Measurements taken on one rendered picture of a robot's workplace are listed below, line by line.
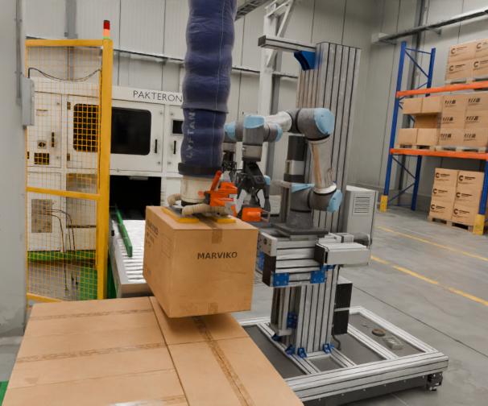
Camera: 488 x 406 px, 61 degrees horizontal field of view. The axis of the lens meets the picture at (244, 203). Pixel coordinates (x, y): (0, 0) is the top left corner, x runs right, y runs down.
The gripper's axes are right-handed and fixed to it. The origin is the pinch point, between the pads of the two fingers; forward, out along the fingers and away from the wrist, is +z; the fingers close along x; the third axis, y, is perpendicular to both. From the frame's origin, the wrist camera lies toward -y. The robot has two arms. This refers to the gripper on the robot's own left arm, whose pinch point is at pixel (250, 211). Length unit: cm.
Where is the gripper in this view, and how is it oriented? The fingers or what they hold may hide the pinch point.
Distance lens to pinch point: 156.8
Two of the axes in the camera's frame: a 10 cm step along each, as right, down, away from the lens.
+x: -9.1, 0.1, -4.1
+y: -4.1, -1.8, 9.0
